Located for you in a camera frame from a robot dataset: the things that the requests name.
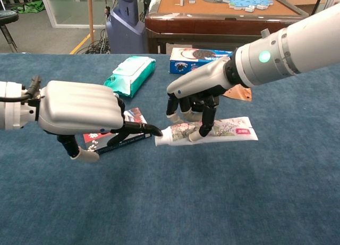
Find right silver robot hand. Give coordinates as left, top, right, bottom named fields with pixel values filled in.
left=166, top=56, right=241, bottom=142

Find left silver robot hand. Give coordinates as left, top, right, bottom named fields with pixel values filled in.
left=38, top=80, right=163, bottom=163

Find white floral print tube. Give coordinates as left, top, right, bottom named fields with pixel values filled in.
left=155, top=116, right=259, bottom=147

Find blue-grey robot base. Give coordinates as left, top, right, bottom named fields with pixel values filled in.
left=105, top=0, right=147, bottom=54

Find blue cookie box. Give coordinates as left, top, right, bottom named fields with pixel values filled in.
left=169, top=47, right=234, bottom=75

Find orange spouted drink pouch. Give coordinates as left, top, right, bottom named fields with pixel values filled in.
left=222, top=82, right=252, bottom=102

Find brown mahjong table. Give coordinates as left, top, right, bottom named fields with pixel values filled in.
left=144, top=0, right=318, bottom=54

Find black and red printed box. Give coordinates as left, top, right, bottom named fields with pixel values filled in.
left=82, top=107, right=152, bottom=153

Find green wet wipes pack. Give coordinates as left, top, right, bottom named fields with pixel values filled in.
left=103, top=56, right=156, bottom=98

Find wooden pole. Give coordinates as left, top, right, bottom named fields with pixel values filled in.
left=87, top=0, right=95, bottom=45

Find white framed glass partition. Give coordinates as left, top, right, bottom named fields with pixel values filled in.
left=39, top=0, right=107, bottom=29

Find green cloth bag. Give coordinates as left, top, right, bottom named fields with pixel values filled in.
left=10, top=0, right=45, bottom=14

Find metal stool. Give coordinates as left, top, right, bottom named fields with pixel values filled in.
left=0, top=10, right=20, bottom=53

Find blue felt table cover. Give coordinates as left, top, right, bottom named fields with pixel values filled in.
left=0, top=53, right=340, bottom=245

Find cardboard box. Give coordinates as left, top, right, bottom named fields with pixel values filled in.
left=275, top=0, right=326, bottom=16

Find tangled floor cables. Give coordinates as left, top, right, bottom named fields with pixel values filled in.
left=84, top=29, right=111, bottom=55

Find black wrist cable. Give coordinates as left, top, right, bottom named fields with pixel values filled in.
left=0, top=75, right=43, bottom=103

